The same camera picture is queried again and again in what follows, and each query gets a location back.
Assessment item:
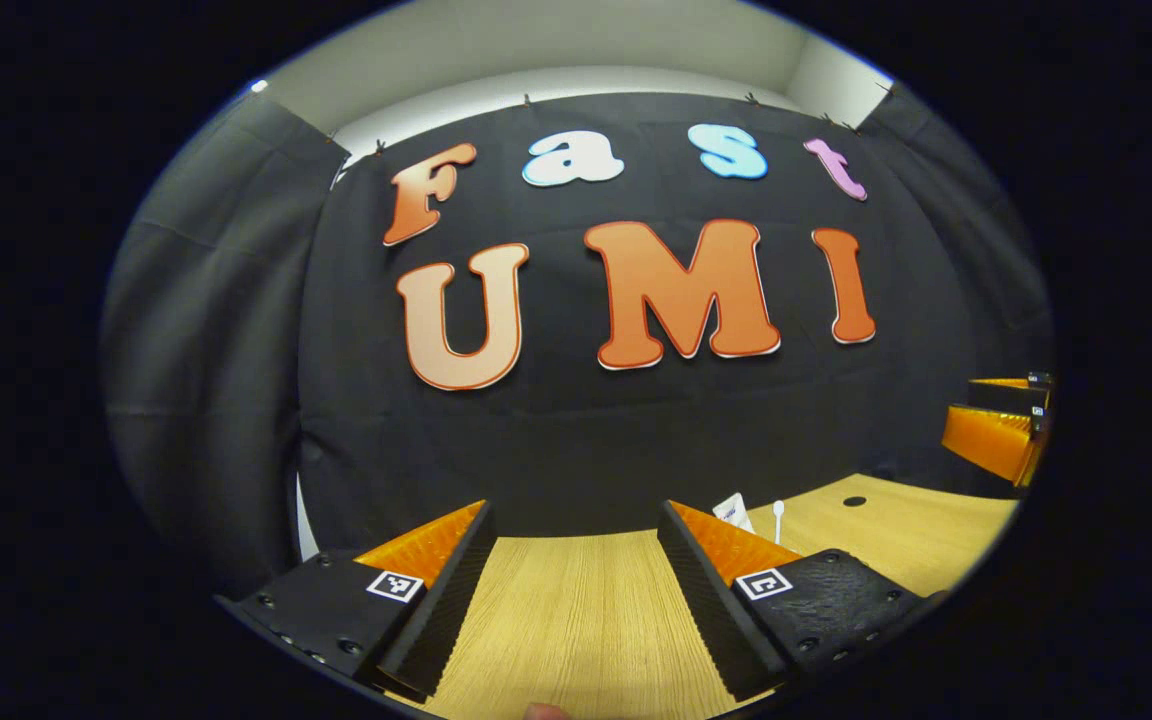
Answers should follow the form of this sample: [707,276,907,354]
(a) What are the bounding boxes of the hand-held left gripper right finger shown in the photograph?
[657,500,947,702]

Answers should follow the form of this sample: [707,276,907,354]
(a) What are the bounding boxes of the wooden desktop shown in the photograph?
[416,473,1020,720]

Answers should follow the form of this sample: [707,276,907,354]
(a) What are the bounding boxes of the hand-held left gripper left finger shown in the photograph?
[216,500,498,703]

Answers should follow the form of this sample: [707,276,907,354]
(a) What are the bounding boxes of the black backdrop cloth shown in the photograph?
[99,85,1055,601]

